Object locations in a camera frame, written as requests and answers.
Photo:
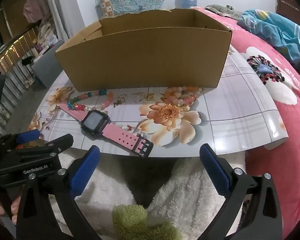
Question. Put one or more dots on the lit wooden shelf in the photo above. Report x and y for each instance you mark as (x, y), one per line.
(17, 47)

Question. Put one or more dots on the pink hanging garment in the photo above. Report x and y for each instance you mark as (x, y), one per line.
(33, 7)

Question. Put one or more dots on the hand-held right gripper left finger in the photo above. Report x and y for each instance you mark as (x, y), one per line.
(86, 170)

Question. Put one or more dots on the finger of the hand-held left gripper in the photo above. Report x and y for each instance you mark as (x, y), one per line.
(57, 142)
(27, 136)

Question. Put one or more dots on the green plush cloth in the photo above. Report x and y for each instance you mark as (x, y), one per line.
(135, 220)

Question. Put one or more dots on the grey patterned pillow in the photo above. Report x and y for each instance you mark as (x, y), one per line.
(222, 10)

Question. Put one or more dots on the brown wooden door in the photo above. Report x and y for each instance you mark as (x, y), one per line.
(287, 5)

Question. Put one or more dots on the brown cardboard box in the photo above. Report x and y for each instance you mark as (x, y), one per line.
(145, 60)

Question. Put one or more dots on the gold butterfly pendant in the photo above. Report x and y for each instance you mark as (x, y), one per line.
(116, 104)

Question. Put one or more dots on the pile of light clothes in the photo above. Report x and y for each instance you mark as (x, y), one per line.
(46, 35)

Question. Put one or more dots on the silver rhinestone hair clip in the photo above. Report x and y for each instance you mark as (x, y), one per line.
(139, 97)

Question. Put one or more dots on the black smart watch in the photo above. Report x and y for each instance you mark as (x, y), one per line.
(120, 135)

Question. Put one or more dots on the blue patterned quilt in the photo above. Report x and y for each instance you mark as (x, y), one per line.
(277, 30)

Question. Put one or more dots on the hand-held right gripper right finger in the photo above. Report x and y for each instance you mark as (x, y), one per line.
(215, 170)

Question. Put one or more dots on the pink floral blanket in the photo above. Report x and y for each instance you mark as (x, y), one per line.
(277, 160)

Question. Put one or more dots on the grey board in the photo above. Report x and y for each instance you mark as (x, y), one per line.
(45, 72)

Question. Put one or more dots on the floral checked table mat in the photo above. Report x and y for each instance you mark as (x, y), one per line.
(227, 110)

